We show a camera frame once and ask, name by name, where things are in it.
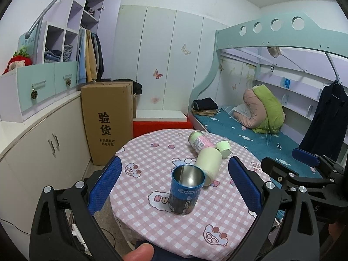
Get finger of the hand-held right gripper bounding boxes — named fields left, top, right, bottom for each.
left=292, top=147, right=348, bottom=180
left=261, top=156, right=330, bottom=190

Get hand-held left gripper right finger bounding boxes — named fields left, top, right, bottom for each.
left=228, top=156, right=323, bottom=261

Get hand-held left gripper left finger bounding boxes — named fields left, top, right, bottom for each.
left=30, top=156, right=123, bottom=261

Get cream cup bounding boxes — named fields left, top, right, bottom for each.
left=195, top=147, right=223, bottom=187

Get light green cup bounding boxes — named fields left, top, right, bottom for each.
left=215, top=140, right=232, bottom=159

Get blue metal cup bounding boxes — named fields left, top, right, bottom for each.
left=168, top=164, right=205, bottom=215

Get pink label green cup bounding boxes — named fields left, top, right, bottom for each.
left=188, top=130, right=216, bottom=153

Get person's left hand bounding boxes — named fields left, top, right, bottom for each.
left=122, top=243, right=154, bottom=261

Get dark hanging garment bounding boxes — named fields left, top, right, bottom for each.
left=298, top=82, right=348, bottom=164

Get pink checkered tablecloth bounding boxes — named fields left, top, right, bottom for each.
left=110, top=129, right=272, bottom=260

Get teal printed bed sheet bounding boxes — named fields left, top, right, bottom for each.
left=190, top=106, right=324, bottom=179

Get white power strip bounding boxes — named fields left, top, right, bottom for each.
left=71, top=222, right=88, bottom=252

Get green and pink quilt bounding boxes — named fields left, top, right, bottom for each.
left=243, top=85, right=286, bottom=135

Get white pillow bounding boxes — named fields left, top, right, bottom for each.
left=233, top=104, right=253, bottom=119

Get tall cardboard box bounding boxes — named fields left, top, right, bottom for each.
left=81, top=82, right=136, bottom=166

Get red storage box white lid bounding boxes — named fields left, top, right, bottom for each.
left=133, top=110, right=193, bottom=140

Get folded tan cloth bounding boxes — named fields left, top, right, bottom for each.
left=194, top=109, right=219, bottom=117

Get clothes hanger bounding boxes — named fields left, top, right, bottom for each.
left=323, top=77, right=342, bottom=87

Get white floor cabinet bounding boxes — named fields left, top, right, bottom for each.
left=0, top=90, right=92, bottom=223

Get folded dark clothes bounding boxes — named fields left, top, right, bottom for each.
left=192, top=98, right=219, bottom=111

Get teal drawer unit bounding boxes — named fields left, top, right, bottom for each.
left=0, top=60, right=82, bottom=123

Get yellow hanging jacket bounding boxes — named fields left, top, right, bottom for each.
left=85, top=29, right=98, bottom=83

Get light blue hanging garment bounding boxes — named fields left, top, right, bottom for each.
left=77, top=27, right=88, bottom=85

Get dark hanging jacket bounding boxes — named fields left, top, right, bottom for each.
left=92, top=32, right=104, bottom=81

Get folded grey clothes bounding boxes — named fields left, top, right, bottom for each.
left=63, top=45, right=74, bottom=62

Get white wardrobe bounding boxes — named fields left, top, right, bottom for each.
left=113, top=5, right=229, bottom=115

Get folded jeans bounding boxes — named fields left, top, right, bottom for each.
left=44, top=48, right=63, bottom=62

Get red plush toy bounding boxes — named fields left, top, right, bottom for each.
left=3, top=46, right=33, bottom=75

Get purple stepped shelf unit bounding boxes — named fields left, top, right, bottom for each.
left=18, top=0, right=105, bottom=66

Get curved metal handrail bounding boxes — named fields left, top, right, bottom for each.
left=24, top=0, right=112, bottom=40

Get white bed wall shelf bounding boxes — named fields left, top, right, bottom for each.
left=253, top=62, right=328, bottom=120

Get black floor cable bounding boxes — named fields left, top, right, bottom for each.
left=0, top=218, right=31, bottom=236

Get teal bunk bed frame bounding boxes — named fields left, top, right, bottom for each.
left=187, top=13, right=348, bottom=132

